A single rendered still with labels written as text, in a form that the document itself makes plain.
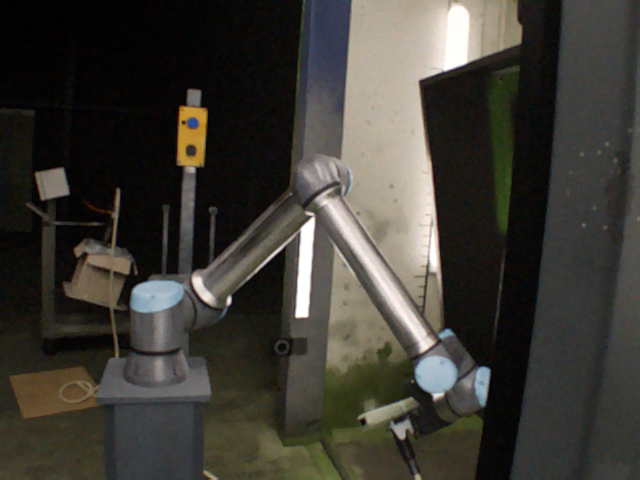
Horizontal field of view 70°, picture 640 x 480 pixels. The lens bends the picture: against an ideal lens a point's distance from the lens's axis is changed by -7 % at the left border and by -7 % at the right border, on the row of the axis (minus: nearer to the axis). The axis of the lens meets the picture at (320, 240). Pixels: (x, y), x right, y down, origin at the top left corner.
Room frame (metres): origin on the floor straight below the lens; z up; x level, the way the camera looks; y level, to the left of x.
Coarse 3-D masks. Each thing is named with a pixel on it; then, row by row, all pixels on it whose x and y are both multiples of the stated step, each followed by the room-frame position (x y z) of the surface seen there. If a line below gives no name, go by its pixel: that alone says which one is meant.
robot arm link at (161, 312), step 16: (144, 288) 1.35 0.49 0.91; (160, 288) 1.35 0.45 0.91; (176, 288) 1.36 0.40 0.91; (144, 304) 1.30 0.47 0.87; (160, 304) 1.30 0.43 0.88; (176, 304) 1.33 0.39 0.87; (192, 304) 1.42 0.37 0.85; (144, 320) 1.29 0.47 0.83; (160, 320) 1.30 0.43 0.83; (176, 320) 1.34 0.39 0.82; (192, 320) 1.41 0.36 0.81; (144, 336) 1.29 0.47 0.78; (160, 336) 1.30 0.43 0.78; (176, 336) 1.34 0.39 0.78
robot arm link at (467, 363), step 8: (440, 336) 1.19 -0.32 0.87; (448, 336) 1.19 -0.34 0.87; (456, 336) 1.23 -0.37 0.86; (448, 344) 1.16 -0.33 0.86; (456, 344) 1.18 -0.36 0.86; (464, 352) 1.19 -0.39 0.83; (464, 360) 1.18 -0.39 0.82; (472, 360) 1.19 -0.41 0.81; (464, 368) 1.17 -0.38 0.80; (472, 368) 1.17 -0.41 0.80; (464, 376) 1.16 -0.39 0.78
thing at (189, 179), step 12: (192, 96) 2.21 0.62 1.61; (192, 180) 2.22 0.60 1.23; (192, 192) 2.22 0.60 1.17; (192, 204) 2.22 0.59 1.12; (180, 216) 2.24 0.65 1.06; (192, 216) 2.22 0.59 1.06; (180, 228) 2.21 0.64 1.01; (192, 228) 2.22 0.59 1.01; (180, 240) 2.21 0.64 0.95; (192, 240) 2.22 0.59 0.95; (180, 252) 2.21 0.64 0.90; (192, 252) 2.23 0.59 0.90; (180, 264) 2.21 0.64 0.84
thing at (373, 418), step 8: (408, 400) 1.42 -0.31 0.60; (368, 408) 1.34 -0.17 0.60; (384, 408) 1.35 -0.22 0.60; (392, 408) 1.37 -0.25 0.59; (400, 408) 1.38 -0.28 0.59; (408, 408) 1.40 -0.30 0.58; (360, 416) 1.32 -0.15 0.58; (368, 416) 1.30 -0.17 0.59; (376, 416) 1.31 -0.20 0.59; (384, 416) 1.33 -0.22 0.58; (392, 416) 1.35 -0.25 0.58; (360, 424) 1.31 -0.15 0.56; (368, 424) 1.29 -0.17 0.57; (376, 424) 1.30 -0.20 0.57; (392, 432) 1.35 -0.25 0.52; (400, 440) 1.33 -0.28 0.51; (408, 440) 1.33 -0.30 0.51; (400, 448) 1.32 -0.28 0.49; (408, 448) 1.32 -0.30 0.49; (408, 456) 1.30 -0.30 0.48; (408, 464) 1.30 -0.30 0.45; (416, 464) 1.30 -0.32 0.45; (416, 472) 1.28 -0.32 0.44
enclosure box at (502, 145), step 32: (480, 64) 1.41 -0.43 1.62; (512, 64) 1.58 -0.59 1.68; (448, 96) 1.79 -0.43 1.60; (480, 96) 1.83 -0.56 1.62; (512, 96) 1.79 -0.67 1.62; (448, 128) 1.79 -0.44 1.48; (480, 128) 1.83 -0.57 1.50; (512, 128) 1.81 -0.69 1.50; (448, 160) 1.79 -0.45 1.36; (480, 160) 1.84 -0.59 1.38; (512, 160) 1.83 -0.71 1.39; (448, 192) 1.80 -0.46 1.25; (480, 192) 1.84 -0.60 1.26; (448, 224) 1.80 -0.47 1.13; (480, 224) 1.85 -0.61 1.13; (448, 256) 1.81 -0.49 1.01; (480, 256) 1.85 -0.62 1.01; (448, 288) 1.81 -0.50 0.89; (480, 288) 1.86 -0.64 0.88; (448, 320) 1.82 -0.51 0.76; (480, 320) 1.87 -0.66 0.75; (480, 352) 1.87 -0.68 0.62; (480, 416) 1.61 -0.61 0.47
